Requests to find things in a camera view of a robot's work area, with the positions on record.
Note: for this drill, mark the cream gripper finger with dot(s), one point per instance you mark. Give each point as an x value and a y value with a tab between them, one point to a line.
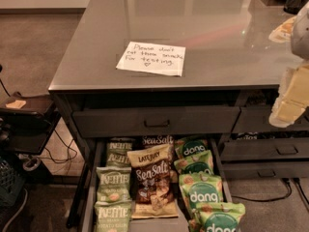
293	97

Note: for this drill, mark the brown Late July chip bag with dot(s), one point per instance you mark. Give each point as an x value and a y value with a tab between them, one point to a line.
154	196

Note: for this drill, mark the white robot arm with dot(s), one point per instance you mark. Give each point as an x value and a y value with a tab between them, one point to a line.
300	35

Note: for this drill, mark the grey right upper drawer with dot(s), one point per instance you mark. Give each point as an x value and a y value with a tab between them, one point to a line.
255	119

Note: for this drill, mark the grey drawer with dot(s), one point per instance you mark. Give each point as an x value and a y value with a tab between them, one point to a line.
274	169
266	149
155	120
255	119

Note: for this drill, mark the grey right middle drawer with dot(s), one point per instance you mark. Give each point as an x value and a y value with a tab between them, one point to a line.
266	149

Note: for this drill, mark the grey right lower drawer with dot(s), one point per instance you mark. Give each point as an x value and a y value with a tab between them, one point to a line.
274	169

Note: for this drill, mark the green dang bag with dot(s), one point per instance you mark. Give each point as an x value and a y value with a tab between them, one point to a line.
200	187
188	146
216	217
201	162

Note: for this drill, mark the green Dang bag rear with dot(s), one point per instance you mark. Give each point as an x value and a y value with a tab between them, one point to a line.
188	146

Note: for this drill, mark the grey metal counter cabinet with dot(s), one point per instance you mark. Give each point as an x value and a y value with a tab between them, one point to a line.
228	58

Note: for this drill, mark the green Dang bag front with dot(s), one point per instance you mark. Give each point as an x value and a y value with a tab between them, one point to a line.
216	217

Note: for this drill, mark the rear brown Sea Salt bag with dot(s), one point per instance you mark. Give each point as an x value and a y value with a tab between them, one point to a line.
154	140

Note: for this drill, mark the green Kettle bag rear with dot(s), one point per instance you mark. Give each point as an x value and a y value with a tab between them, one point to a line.
117	149

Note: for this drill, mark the green kettle bag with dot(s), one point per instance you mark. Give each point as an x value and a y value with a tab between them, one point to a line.
117	149
113	184
113	217

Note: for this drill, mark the green Kettle bag middle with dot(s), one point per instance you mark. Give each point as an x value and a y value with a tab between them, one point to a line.
113	184

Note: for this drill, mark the open middle drawer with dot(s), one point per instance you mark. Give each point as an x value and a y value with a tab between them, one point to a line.
160	224

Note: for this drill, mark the grey top left drawer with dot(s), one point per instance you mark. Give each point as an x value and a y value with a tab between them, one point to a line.
155	120

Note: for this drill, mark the green Kettle bag front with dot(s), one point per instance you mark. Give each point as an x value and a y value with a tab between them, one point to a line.
113	217

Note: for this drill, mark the plate with food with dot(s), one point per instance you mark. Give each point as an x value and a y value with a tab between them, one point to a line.
283	32

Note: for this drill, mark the white handwritten paper note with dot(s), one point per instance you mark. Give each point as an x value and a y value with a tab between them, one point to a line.
153	58

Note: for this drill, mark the black side cart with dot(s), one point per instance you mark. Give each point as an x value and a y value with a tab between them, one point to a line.
28	129

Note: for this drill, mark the tan sticky note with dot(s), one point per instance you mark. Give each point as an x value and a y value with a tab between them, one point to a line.
17	104

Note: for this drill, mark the dark plastic crate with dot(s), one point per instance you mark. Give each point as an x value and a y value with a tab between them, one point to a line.
11	183

